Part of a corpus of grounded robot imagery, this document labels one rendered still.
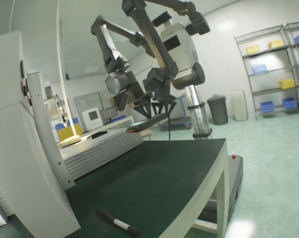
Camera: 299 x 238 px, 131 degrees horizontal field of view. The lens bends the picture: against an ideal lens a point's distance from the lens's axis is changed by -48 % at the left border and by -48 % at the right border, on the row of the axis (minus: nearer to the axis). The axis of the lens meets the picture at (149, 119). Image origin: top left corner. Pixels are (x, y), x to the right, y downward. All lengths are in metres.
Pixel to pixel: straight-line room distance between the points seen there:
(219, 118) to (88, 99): 4.13
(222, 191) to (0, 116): 0.72
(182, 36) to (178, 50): 0.10
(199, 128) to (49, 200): 0.89
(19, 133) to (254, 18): 3.82
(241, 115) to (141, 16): 2.91
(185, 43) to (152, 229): 0.89
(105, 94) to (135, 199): 4.89
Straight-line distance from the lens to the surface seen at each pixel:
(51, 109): 1.14
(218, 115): 3.10
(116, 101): 0.44
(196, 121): 0.93
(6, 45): 0.36
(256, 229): 1.11
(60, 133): 3.26
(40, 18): 2.52
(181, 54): 0.88
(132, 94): 0.47
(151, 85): 0.57
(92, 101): 4.86
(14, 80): 0.31
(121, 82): 0.43
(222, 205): 0.68
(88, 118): 3.46
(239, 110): 3.15
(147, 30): 0.60
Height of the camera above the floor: 0.96
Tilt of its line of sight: 7 degrees down
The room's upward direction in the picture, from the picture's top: 17 degrees counter-clockwise
